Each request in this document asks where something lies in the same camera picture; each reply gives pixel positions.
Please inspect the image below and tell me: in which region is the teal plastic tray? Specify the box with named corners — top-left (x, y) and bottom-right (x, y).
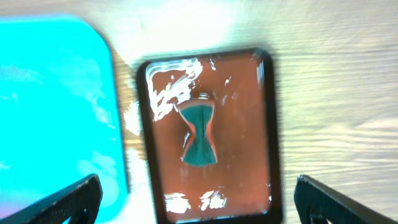
top-left (1, 16), bottom-right (127, 223)

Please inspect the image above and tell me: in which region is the red and black sponge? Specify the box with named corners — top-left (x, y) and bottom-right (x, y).
top-left (178, 98), bottom-right (218, 167)

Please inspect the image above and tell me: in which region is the black tray with red liquid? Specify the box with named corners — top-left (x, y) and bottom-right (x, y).
top-left (136, 48), bottom-right (283, 223)

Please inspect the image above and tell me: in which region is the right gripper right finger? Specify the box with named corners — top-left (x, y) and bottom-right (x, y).
top-left (294, 175), bottom-right (397, 224)

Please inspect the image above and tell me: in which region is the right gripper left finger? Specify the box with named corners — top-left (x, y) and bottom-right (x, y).
top-left (1, 174), bottom-right (103, 224)

